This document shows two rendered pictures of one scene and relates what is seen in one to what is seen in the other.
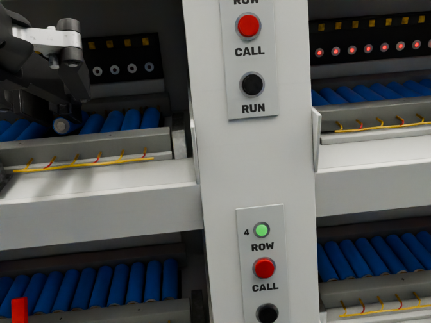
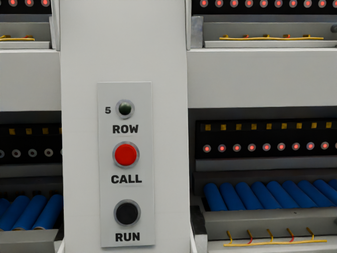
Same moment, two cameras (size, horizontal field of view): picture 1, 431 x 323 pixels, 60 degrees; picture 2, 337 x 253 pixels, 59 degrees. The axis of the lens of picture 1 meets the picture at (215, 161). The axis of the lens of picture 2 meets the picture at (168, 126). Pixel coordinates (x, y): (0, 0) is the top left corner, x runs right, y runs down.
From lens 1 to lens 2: 0.12 m
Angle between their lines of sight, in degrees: 11
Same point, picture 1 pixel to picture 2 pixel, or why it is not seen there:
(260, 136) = not seen: outside the picture
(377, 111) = (268, 223)
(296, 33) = (176, 162)
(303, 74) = (182, 204)
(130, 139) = (12, 244)
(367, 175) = not seen: outside the picture
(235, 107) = (108, 235)
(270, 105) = (146, 234)
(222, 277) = not seen: outside the picture
